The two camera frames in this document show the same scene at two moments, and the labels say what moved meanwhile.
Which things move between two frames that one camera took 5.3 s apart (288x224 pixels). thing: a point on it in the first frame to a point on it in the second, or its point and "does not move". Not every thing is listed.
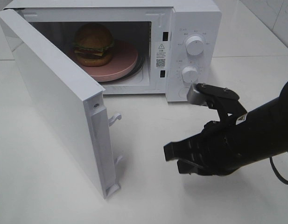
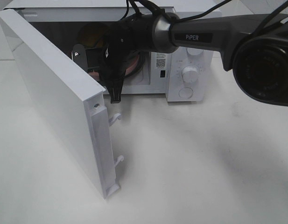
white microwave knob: [189, 74] does not move
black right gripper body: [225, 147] to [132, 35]
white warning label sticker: [161, 56] does not move
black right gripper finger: [201, 148] to [115, 90]
